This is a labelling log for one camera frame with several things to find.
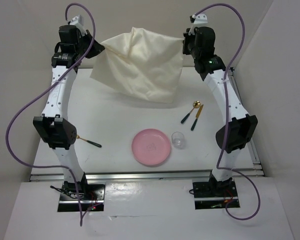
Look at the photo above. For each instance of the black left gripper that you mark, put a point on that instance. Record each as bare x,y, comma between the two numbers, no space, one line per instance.
95,48

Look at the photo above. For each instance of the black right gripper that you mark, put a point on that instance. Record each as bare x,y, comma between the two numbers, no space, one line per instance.
186,37

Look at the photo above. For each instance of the cream cloth placemat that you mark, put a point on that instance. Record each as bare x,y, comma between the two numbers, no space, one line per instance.
141,64

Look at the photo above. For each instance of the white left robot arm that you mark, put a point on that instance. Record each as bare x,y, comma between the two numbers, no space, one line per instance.
52,125

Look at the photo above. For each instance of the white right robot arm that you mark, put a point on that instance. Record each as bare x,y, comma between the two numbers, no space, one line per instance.
214,73

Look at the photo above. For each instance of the clear plastic cup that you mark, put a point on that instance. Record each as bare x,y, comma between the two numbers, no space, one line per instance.
178,140

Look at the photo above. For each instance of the pink round plate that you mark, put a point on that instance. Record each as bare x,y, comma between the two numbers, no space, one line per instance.
151,147

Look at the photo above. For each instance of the gold spoon green handle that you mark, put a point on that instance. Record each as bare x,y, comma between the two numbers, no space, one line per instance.
195,105

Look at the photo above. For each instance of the gold knife green handle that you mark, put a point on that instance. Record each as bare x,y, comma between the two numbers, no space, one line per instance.
197,117

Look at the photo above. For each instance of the gold fork green handle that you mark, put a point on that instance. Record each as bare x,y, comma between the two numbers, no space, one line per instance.
89,141

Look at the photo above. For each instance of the aluminium front frame rail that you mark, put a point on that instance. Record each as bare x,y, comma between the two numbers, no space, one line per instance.
127,176

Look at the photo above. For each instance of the aluminium frame rail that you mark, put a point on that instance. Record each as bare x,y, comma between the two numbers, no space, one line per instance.
127,176
241,124

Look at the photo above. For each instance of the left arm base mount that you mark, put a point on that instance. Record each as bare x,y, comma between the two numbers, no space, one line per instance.
91,201

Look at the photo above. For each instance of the aluminium right frame rail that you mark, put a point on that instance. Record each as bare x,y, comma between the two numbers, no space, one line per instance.
241,124

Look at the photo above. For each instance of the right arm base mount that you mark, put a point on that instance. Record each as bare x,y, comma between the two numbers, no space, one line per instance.
205,198

